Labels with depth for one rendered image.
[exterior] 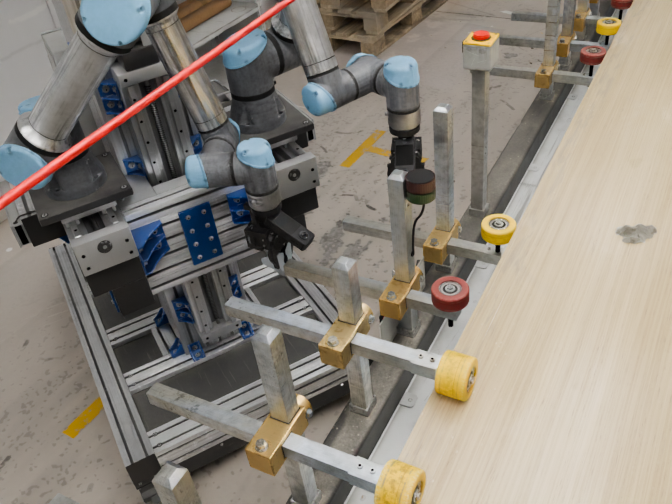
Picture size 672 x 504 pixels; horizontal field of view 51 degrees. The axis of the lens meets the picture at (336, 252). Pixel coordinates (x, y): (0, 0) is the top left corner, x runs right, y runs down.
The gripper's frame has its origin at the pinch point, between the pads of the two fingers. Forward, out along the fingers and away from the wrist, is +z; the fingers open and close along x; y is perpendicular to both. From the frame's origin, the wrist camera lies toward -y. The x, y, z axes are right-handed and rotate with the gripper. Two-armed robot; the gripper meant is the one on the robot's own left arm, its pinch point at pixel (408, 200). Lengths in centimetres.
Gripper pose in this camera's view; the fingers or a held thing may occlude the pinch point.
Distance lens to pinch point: 174.8
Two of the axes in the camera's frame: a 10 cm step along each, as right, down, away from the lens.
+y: 1.3, -6.3, 7.7
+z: 1.1, 7.8, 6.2
